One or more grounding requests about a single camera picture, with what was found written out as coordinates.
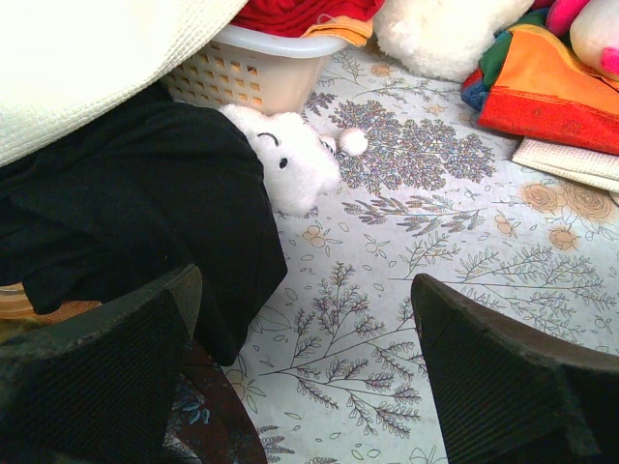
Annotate cream canvas tote bag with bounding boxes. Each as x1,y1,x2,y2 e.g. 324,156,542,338
1,0,244,165

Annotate brown patterned bag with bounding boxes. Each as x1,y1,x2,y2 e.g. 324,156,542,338
161,341,267,464

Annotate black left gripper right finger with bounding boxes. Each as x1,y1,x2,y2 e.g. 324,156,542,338
411,274,618,463

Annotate red cloth in basket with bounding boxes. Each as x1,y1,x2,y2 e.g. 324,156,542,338
231,0,385,45

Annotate white fluffy sheep plush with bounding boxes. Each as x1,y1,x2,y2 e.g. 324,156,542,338
373,0,533,83

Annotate colourful folded cloth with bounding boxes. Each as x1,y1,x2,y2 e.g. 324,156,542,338
460,9,618,155

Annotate black cloth garment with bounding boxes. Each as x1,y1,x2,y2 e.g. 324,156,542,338
1,83,287,365

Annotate white plastic laundry basket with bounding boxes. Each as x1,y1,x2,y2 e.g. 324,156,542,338
161,25,347,115

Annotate small white plush toy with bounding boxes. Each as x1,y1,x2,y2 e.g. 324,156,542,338
219,104,368,217

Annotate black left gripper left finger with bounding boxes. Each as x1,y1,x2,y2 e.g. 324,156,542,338
1,266,202,463

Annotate pink white plush doll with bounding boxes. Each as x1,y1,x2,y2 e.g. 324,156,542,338
531,0,618,81

